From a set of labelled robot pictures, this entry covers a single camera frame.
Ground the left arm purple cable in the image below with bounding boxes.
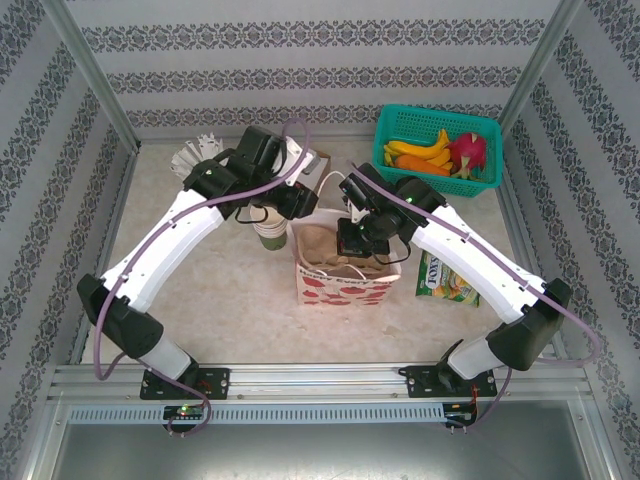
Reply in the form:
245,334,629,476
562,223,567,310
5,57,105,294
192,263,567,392
93,118,309,437

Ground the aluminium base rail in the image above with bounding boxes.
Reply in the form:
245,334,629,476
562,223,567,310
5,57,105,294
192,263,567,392
48,362,587,401

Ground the bundle of wrapped straws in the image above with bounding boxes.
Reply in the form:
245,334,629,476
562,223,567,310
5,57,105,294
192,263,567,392
169,132,224,182

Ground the grey slotted cable duct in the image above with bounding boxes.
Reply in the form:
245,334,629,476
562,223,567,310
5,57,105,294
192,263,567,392
67,402,447,426

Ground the aluminium table edge rail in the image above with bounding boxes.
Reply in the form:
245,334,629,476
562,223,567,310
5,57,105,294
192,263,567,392
69,142,141,366
496,184,571,362

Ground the green yellow candy bag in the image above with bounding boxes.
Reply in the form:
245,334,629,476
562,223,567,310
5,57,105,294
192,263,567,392
415,249,482,309

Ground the pink dragon fruit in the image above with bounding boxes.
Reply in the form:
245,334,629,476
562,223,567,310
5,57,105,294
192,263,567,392
447,132,489,182

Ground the white red paper bag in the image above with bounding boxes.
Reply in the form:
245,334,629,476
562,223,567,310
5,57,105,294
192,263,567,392
291,171,403,307

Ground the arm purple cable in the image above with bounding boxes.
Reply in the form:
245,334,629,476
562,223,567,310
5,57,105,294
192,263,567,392
345,159,600,431
93,118,309,437

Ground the aluminium frame post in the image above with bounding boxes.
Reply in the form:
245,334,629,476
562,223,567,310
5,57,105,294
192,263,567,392
496,0,585,135
39,0,142,151

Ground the yellow banana bunch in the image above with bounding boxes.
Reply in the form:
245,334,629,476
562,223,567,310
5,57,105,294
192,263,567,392
383,128,454,174

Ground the orange carrot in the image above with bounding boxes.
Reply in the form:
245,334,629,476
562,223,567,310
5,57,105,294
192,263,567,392
394,154,451,177

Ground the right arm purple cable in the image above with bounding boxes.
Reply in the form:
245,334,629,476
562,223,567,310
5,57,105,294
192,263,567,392
345,159,600,431

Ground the teal plastic basket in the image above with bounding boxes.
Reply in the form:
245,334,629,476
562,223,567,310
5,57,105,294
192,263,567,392
372,103,504,199

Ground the brown pulp cup carrier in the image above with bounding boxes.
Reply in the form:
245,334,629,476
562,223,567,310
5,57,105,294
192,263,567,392
298,224,396,275

